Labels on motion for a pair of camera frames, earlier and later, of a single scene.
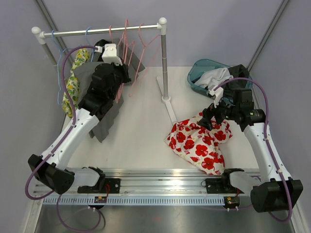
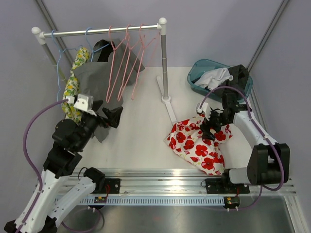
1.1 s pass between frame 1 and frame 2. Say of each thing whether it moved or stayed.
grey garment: stayed
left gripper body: moved
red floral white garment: stayed
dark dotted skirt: stayed
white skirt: stayed
